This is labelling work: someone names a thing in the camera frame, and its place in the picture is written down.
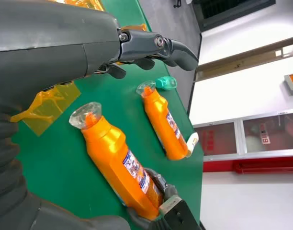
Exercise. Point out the wooden wall rail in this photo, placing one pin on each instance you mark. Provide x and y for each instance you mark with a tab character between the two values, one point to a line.
244	58

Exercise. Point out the black louvered panel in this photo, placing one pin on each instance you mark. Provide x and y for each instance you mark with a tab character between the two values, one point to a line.
232	12

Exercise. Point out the yellow plastic film sheet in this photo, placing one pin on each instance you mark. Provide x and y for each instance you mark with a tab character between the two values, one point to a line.
48	108

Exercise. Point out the white plastic bottle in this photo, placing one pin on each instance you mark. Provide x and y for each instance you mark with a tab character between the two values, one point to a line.
192	143

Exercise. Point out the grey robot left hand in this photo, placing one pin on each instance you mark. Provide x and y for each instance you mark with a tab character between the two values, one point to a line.
53	38

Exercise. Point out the red framed wall cabinet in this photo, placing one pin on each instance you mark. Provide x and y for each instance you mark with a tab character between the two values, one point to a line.
268	165

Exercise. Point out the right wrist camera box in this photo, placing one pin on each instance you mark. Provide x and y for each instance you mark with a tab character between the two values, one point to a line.
179	216

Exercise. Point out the teal plastic bottle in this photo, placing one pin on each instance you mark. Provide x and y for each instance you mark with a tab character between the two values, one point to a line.
165	83

